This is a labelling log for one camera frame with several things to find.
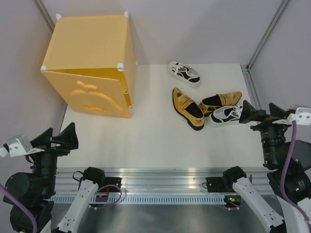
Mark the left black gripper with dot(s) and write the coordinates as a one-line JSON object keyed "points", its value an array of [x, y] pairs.
{"points": [[68, 138]]}

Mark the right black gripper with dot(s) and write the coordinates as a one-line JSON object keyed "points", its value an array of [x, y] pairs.
{"points": [[249, 112]]}

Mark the gold loafer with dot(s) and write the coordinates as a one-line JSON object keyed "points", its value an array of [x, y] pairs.
{"points": [[188, 109], [210, 104]]}

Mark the yellow cabinet door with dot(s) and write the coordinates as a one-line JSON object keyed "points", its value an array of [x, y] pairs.
{"points": [[93, 95]]}

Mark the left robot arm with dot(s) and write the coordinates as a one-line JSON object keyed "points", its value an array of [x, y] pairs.
{"points": [[30, 193]]}

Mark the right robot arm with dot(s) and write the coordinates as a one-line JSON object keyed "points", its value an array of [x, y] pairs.
{"points": [[287, 160]]}

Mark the yellow plastic shoe cabinet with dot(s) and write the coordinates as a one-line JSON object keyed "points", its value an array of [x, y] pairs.
{"points": [[97, 46]]}

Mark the black white sneaker near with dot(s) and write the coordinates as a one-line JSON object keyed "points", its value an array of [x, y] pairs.
{"points": [[226, 115]]}

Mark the black white sneaker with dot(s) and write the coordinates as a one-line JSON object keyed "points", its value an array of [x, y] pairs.
{"points": [[226, 115], [184, 73]]}

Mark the black white sneaker far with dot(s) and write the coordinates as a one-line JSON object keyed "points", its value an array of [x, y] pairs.
{"points": [[184, 73]]}

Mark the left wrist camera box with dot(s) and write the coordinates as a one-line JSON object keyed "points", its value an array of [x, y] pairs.
{"points": [[18, 145]]}

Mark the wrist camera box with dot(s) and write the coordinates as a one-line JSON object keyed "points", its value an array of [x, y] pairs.
{"points": [[18, 145], [299, 113]]}

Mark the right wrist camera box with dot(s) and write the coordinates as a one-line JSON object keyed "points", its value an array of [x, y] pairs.
{"points": [[299, 113]]}

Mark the right aluminium frame post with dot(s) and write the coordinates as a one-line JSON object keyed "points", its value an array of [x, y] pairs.
{"points": [[247, 69]]}

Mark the aluminium frame post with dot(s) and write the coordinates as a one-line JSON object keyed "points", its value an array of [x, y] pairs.
{"points": [[247, 69], [45, 15]]}

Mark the white slotted cable duct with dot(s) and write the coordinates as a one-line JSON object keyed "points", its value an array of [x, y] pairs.
{"points": [[204, 199]]}

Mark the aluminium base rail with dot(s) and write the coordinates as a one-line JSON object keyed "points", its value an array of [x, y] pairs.
{"points": [[162, 181]]}

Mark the left aluminium frame post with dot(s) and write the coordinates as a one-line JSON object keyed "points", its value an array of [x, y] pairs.
{"points": [[45, 15]]}

